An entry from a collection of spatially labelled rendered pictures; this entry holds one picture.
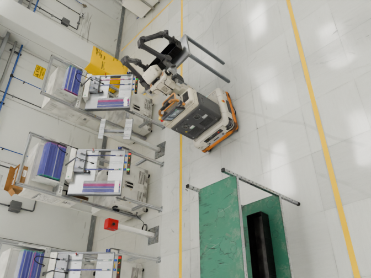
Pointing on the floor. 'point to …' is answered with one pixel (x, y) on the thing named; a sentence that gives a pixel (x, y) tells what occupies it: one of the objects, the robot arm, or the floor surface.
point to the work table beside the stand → (195, 57)
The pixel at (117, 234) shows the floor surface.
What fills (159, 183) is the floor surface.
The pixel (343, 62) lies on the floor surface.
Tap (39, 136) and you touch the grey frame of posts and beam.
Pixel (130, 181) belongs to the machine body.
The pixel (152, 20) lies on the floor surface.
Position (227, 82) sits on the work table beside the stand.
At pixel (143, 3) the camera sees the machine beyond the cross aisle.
